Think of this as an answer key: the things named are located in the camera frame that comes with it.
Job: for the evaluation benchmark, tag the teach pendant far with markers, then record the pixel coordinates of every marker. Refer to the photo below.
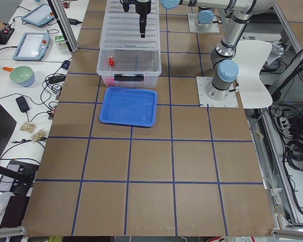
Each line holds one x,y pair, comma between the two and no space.
39,16

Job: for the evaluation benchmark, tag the black power adapter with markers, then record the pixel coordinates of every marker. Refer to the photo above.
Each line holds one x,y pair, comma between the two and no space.
22,104

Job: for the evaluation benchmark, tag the white chair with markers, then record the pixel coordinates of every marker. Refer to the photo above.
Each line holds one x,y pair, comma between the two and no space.
250,56

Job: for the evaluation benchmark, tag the teach pendant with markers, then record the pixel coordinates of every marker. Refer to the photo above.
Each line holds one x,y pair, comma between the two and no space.
39,16
32,47

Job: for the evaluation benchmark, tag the clear plastic storage box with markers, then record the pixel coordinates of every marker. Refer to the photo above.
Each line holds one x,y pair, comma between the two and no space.
130,62

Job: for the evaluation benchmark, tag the green white carton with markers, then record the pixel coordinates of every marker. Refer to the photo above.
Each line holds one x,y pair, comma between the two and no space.
60,42

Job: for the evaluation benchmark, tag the black box latch handle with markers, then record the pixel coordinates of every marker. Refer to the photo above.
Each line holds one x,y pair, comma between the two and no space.
128,78

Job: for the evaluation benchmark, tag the teach pendant near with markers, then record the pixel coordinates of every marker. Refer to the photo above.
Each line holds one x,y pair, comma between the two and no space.
32,47

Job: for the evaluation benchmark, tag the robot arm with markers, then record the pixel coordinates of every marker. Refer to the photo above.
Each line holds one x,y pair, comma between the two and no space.
225,69
204,18

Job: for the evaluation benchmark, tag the blue plastic tray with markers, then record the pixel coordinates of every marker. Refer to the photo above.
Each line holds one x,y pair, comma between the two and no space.
128,106

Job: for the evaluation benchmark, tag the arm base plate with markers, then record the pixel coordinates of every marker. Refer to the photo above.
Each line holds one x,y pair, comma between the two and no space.
214,29
209,96

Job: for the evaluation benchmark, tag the aluminium frame post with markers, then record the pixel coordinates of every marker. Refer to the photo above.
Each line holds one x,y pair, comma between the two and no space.
64,25

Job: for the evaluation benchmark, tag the green bowl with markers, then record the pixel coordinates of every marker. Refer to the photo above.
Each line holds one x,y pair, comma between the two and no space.
23,76

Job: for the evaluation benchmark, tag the clear plastic box lid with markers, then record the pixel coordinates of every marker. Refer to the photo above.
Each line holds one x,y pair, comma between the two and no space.
121,30

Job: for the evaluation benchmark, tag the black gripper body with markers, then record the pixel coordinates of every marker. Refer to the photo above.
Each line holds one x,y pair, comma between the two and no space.
142,8

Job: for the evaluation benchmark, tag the red block middle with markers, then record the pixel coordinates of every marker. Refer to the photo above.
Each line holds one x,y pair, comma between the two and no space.
111,62

